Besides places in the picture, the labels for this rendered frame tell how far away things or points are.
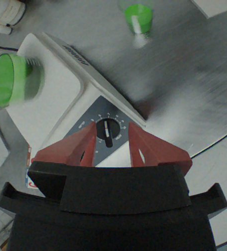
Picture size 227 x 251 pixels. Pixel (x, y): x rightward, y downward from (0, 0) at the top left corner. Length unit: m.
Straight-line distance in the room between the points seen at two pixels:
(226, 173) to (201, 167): 0.07
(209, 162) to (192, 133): 0.07
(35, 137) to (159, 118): 0.18
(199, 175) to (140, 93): 0.18
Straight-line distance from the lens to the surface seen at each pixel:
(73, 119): 0.16
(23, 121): 0.19
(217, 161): 0.26
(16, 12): 0.41
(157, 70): 0.20
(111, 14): 0.24
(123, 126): 0.16
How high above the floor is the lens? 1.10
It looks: 68 degrees down
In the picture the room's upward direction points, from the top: 134 degrees counter-clockwise
